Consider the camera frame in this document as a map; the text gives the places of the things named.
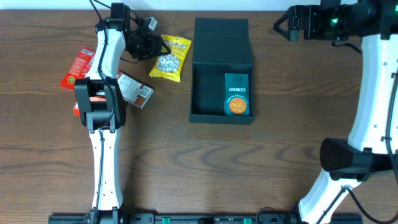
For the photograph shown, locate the yellow candy pouch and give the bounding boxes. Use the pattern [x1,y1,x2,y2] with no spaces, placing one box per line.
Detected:
[149,34,192,82]

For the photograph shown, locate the black gift box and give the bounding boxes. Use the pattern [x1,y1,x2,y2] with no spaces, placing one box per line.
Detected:
[189,17,254,124]

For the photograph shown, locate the red snack pouch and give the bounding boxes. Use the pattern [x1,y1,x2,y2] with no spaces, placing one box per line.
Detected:
[60,46,95,90]

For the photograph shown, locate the teal cookie box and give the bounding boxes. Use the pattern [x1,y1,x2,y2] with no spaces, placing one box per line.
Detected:
[224,73,250,116]

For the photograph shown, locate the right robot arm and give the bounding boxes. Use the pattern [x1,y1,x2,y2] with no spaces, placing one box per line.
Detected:
[274,0,397,223]

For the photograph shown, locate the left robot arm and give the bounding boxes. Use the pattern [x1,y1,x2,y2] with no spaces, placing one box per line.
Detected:
[74,2,171,214]

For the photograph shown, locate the brown and white box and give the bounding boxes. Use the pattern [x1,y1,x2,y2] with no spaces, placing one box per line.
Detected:
[117,70,155,109]

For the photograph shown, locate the red orange box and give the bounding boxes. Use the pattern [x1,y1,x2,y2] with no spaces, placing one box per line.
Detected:
[73,96,106,116]

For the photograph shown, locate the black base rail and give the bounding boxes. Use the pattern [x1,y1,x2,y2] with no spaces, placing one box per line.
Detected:
[47,212,363,224]

